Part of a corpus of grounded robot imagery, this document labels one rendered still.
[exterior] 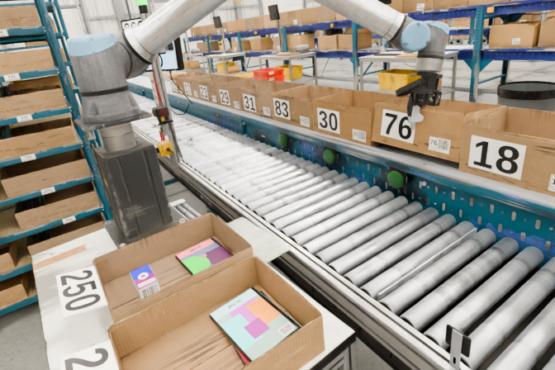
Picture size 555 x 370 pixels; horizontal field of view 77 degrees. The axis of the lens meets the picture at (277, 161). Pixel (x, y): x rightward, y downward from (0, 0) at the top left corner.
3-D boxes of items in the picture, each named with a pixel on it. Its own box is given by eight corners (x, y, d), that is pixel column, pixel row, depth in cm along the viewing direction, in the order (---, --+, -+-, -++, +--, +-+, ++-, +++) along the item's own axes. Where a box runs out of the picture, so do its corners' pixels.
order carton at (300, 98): (272, 120, 216) (269, 92, 210) (310, 110, 231) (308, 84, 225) (313, 132, 185) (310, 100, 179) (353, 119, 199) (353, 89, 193)
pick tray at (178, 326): (117, 360, 80) (105, 327, 77) (259, 282, 99) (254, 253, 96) (153, 478, 58) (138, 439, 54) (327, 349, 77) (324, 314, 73)
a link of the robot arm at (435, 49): (417, 23, 129) (444, 26, 129) (410, 59, 131) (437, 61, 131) (427, 18, 119) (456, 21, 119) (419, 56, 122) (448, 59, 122)
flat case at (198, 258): (202, 288, 97) (201, 283, 97) (175, 258, 112) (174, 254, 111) (244, 265, 105) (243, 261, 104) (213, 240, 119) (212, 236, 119)
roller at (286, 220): (267, 233, 132) (265, 221, 130) (364, 188, 158) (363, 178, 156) (273, 239, 128) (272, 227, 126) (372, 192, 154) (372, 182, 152)
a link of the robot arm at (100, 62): (69, 94, 113) (51, 36, 107) (97, 86, 129) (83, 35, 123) (115, 89, 112) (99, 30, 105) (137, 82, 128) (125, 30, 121)
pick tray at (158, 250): (101, 286, 106) (91, 258, 102) (215, 235, 125) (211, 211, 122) (122, 348, 83) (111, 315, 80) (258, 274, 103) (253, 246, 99)
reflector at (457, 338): (442, 364, 74) (445, 324, 70) (444, 361, 74) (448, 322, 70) (465, 381, 70) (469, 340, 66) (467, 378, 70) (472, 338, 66)
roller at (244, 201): (234, 209, 153) (233, 198, 151) (325, 173, 178) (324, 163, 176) (240, 213, 149) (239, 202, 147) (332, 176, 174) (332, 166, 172)
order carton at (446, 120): (370, 140, 152) (373, 101, 147) (413, 131, 168) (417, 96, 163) (457, 163, 121) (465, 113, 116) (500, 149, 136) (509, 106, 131)
